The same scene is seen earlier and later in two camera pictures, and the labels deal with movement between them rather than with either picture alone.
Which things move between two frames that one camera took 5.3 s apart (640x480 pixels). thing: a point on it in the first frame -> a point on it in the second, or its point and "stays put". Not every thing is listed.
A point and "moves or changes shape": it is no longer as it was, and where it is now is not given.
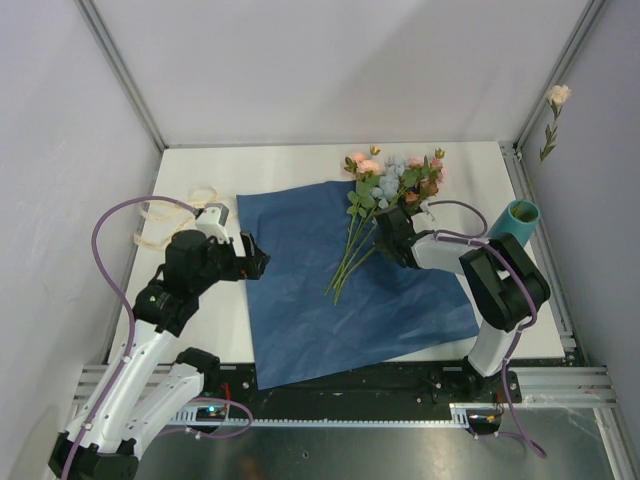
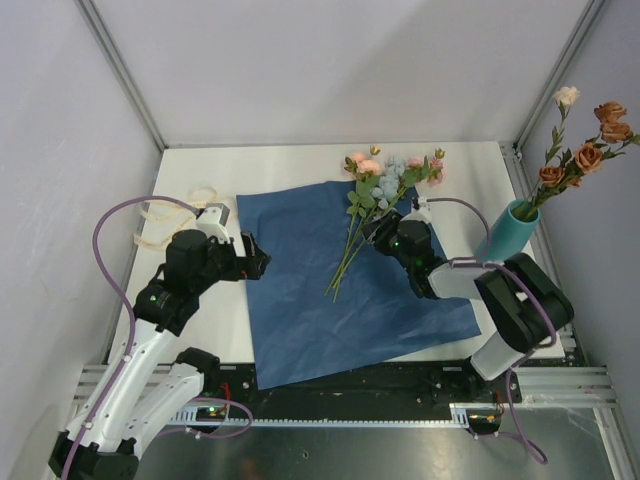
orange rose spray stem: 424,189 -> 585,158
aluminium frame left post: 94,17 stays put
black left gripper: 237,263 stays put
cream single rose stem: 558,95 moves or changes shape
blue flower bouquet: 299,335 stays put
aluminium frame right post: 572,44 stays put
